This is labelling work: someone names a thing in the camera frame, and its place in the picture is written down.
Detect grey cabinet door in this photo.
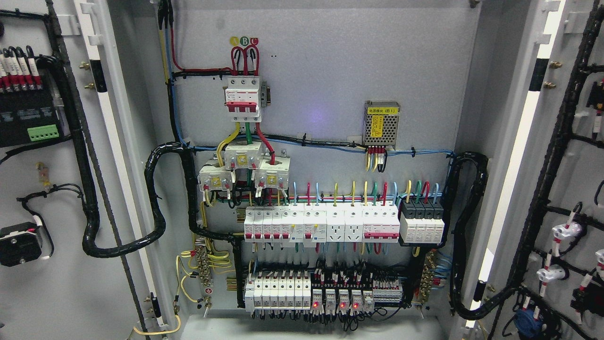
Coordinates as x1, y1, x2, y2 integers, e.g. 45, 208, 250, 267
1, 0, 157, 340
447, 0, 603, 340

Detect grey electrical cabinet body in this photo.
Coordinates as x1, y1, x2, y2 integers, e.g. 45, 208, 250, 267
108, 0, 546, 340

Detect white current transformers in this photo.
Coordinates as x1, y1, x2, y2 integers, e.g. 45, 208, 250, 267
198, 141, 290, 196

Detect white socket breaker row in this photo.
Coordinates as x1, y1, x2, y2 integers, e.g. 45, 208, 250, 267
243, 202, 401, 247

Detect red white main breaker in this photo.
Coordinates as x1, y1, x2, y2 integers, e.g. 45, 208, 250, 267
225, 76, 270, 123

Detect metal mesh power supply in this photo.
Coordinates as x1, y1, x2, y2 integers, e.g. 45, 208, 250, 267
363, 101, 401, 148

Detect white lower breaker row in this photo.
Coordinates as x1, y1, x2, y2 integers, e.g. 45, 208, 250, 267
244, 270, 312, 314

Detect relay terminal block row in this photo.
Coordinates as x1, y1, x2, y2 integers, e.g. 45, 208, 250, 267
310, 264, 403, 318

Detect black white surge protector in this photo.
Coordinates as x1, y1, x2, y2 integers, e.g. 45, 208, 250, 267
399, 200, 445, 249

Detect black digital power meter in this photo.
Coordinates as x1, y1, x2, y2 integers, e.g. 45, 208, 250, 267
0, 69, 64, 148

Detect black cable loom right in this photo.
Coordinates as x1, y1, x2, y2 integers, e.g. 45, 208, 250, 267
444, 151, 520, 321

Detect black cable loom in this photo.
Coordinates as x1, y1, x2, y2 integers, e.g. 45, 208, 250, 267
45, 0, 243, 259
444, 151, 520, 321

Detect black cable loom left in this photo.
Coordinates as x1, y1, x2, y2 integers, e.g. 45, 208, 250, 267
45, 0, 243, 259

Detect white rotary selector switch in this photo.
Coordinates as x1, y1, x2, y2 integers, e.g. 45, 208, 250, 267
0, 222, 42, 267

